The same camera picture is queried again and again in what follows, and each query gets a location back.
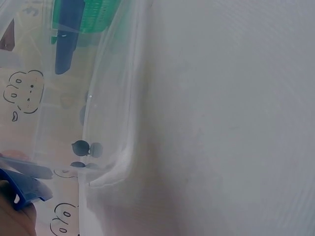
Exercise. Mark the person's left hand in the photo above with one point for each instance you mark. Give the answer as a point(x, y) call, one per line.
point(11, 221)

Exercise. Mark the blue box latch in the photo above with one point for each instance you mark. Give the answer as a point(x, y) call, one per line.
point(66, 37)
point(27, 186)

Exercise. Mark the clear plastic storage box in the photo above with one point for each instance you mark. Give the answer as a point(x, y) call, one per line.
point(110, 103)

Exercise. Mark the small black round piece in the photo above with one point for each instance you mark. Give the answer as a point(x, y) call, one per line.
point(80, 148)
point(78, 164)

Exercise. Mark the green plastic basket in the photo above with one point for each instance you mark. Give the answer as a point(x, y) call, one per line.
point(94, 17)

